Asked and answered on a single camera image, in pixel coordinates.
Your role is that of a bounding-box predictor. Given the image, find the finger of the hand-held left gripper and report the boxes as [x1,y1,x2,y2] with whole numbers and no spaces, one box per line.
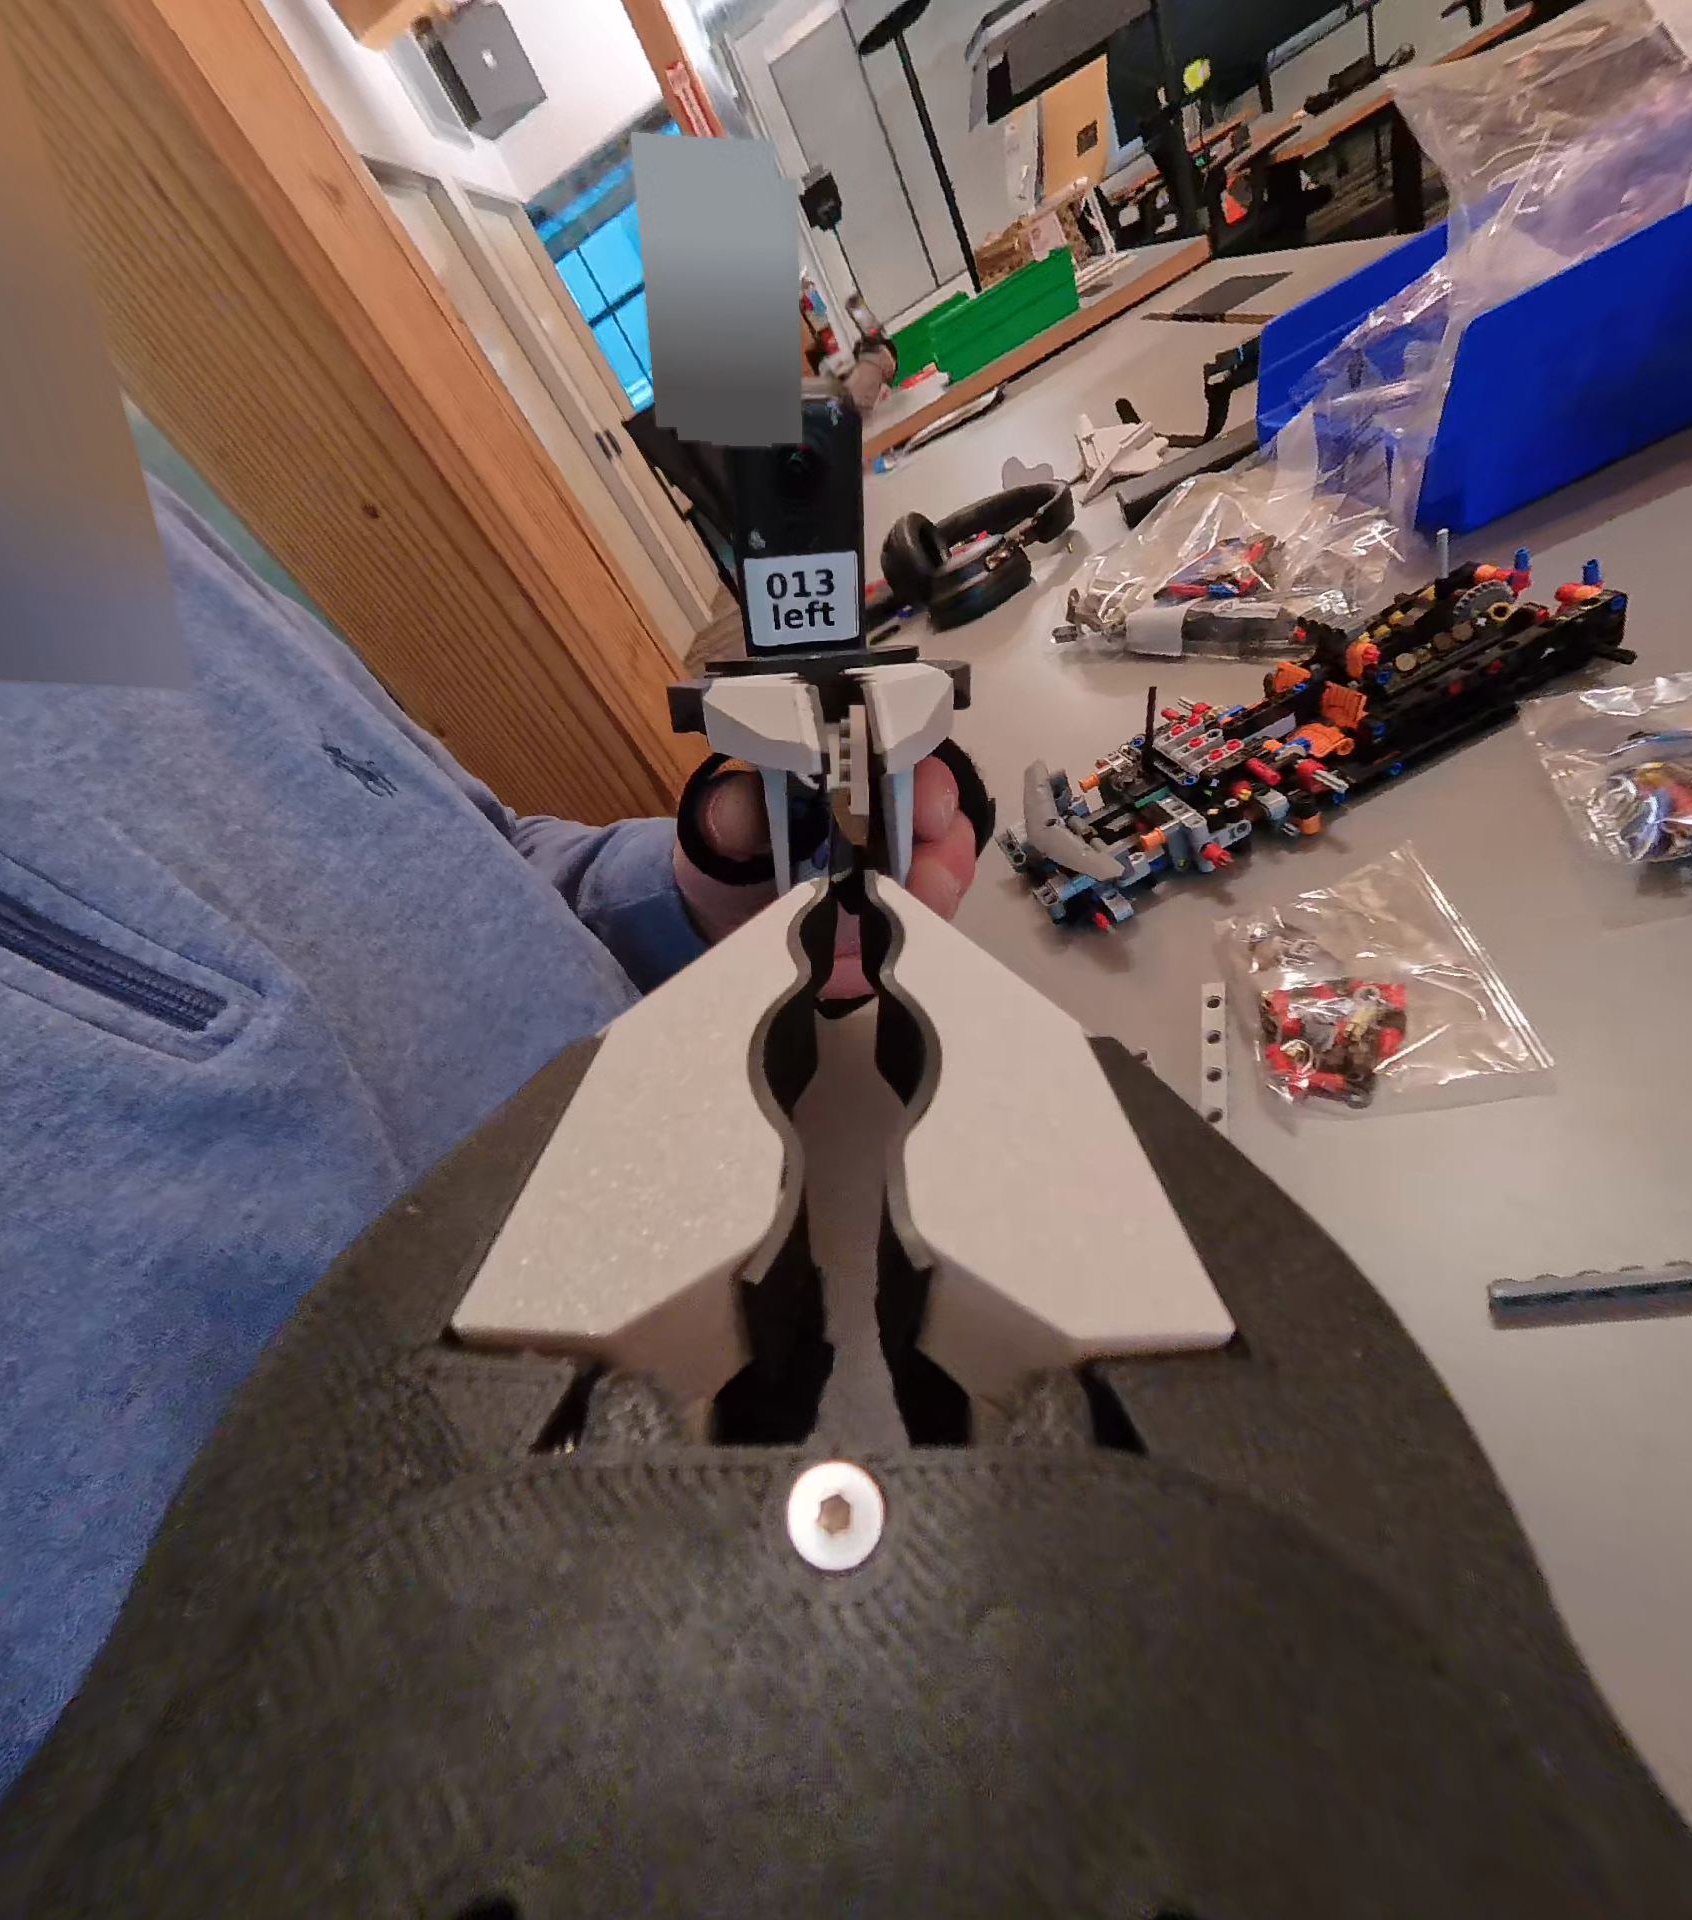
[846,665,962,885]
[699,674,830,891]

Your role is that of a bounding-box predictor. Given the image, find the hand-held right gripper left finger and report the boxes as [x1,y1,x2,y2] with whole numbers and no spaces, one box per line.
[450,877,836,1450]

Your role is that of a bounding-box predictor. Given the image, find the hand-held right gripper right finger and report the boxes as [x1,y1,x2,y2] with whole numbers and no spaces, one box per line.
[859,875,1237,1450]

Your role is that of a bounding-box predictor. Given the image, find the lego car chassis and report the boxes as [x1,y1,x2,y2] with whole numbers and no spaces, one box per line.
[1000,547,1638,930]

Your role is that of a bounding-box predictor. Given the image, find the grey studded lego plate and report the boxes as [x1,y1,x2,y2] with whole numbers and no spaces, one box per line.
[1486,1263,1692,1328]

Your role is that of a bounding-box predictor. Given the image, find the person's left hand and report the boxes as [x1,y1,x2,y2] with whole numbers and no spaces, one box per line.
[669,763,986,1010]

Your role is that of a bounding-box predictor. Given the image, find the black headphones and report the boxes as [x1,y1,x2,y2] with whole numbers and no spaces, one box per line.
[878,481,1080,635]

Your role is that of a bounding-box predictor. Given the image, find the green plastic bins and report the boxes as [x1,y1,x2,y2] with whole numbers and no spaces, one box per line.
[885,246,1083,389]

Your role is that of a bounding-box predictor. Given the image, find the white toy plane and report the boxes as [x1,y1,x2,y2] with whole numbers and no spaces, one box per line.
[1068,412,1182,509]

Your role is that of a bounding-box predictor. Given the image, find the clear bag with grey tool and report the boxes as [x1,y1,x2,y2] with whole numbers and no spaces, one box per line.
[1055,476,1405,667]

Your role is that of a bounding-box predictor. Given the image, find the zip bag of red pins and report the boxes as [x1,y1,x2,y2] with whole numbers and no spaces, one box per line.
[1213,845,1556,1116]

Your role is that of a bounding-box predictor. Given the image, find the black pole stand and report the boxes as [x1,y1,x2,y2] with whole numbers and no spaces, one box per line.
[858,0,986,299]

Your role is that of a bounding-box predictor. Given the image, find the background wooden workbench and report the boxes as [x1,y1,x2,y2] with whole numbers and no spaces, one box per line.
[1086,14,1567,259]

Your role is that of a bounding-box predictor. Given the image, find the large black screen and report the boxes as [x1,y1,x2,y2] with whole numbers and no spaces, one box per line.
[984,0,1356,127]

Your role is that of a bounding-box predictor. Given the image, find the zip bag of multicoloured parts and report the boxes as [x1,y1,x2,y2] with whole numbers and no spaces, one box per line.
[1518,654,1692,877]

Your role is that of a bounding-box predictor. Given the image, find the crumpled clear plastic bag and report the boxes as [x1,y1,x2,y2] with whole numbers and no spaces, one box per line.
[1241,23,1692,499]

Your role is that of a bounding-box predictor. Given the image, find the blue plastic bin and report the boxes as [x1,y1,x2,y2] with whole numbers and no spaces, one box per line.
[1253,143,1692,542]

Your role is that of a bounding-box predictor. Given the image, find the grey wall box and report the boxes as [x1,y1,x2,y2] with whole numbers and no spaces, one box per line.
[413,0,552,140]

